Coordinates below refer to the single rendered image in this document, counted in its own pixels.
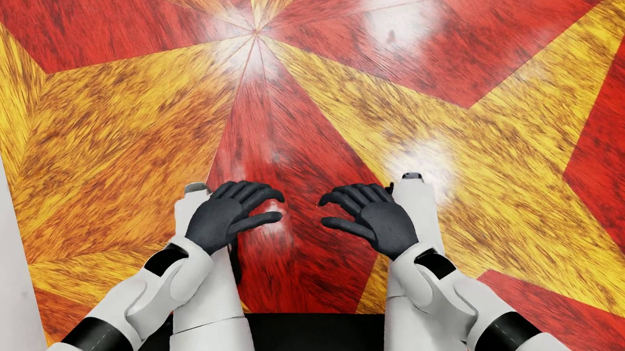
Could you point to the white right robot leg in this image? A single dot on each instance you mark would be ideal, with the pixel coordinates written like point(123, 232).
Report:
point(424, 327)

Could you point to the white robot leg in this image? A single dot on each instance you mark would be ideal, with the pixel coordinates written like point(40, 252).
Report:
point(212, 328)
point(424, 327)

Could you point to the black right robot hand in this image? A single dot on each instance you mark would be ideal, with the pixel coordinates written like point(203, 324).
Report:
point(379, 221)

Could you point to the white left robot leg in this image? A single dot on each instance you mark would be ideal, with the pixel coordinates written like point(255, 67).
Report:
point(212, 328)

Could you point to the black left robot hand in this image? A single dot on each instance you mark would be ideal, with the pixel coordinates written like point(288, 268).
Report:
point(221, 214)

